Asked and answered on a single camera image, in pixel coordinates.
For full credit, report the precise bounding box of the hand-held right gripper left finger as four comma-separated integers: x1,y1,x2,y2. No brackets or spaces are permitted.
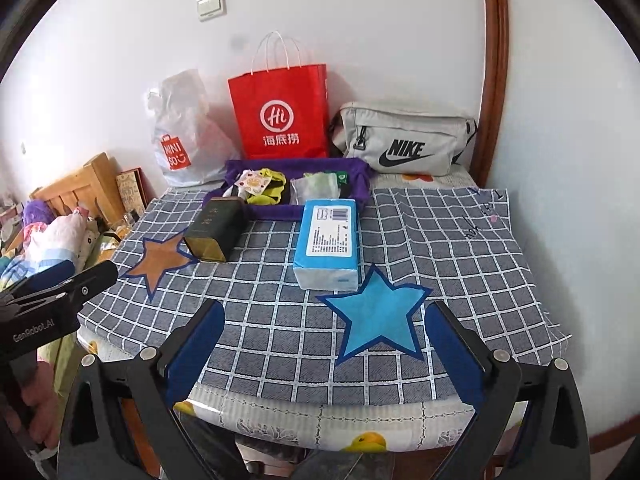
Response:
57,300,227,480

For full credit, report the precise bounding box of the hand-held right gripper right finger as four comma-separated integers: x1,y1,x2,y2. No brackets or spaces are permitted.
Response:
425,301,591,480

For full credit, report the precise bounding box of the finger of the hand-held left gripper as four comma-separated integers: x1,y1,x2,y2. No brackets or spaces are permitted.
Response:
0,259,76,297
0,260,119,319

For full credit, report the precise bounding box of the purple fabric tray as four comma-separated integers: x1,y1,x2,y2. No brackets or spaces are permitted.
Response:
202,156,372,222

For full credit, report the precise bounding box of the yellow pouch with black straps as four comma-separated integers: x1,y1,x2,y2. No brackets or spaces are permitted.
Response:
245,170,291,206

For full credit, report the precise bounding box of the translucent white plastic bag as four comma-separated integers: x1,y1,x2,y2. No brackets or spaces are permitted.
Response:
291,176,337,207

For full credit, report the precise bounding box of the person's left hand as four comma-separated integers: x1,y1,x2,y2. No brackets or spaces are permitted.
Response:
22,372,63,453

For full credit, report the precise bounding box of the pale green bedsheet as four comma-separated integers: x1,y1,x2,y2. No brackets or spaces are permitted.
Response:
47,332,88,401

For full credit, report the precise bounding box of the purple plush toy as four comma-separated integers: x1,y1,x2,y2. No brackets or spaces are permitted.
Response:
20,200,51,226

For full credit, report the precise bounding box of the brown star patch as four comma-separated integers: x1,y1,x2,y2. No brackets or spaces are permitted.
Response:
122,231,200,301

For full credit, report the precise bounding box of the blue star patch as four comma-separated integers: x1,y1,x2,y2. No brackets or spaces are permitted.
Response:
317,263,433,366

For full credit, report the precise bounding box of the grey checkered cloth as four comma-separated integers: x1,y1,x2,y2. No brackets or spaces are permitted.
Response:
80,185,573,406

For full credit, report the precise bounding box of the wooden headboard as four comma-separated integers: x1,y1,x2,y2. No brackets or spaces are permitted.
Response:
30,152,126,231

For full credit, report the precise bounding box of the white duck print tablecloth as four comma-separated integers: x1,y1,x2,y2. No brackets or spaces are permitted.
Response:
80,330,531,453

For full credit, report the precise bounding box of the dark tin box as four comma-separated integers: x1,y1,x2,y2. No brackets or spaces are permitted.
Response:
183,197,249,263

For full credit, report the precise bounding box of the blue tissue pack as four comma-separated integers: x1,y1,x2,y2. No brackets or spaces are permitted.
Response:
292,199,362,291

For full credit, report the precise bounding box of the person's leg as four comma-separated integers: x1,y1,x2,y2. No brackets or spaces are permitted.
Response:
300,452,396,480

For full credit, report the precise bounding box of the white floral sheet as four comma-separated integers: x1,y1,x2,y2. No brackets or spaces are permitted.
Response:
372,170,473,191

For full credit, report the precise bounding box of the white plastic shopping bag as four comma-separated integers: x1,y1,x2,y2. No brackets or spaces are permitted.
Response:
146,69,241,188

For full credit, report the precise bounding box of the grey waist bag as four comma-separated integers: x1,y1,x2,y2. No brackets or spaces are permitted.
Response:
327,101,478,177

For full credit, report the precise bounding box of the red paper bag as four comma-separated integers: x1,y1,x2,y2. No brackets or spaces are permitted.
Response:
227,31,331,161

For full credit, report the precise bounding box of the white light switch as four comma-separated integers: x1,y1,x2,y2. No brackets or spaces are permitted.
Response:
196,0,226,22

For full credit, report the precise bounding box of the brown wooden door frame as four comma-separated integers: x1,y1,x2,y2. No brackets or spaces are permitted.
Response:
470,0,508,188

